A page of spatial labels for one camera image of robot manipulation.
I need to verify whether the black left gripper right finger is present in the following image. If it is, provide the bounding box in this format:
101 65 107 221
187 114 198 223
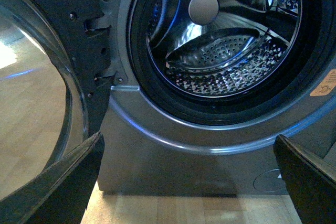
273 135 335 223

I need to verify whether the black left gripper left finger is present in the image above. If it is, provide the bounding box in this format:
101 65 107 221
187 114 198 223
1 132 104 223

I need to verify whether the grey front-load washing machine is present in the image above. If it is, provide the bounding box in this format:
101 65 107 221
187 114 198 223
98 0 335 196

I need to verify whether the orange warning sticker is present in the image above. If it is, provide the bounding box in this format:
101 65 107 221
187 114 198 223
310 69 336 97

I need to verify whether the washer door with glass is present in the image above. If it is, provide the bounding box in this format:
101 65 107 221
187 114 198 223
1 0 111 200

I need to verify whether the steel perforated washer drum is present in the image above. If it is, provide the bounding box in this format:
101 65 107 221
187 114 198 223
147 0 302 99

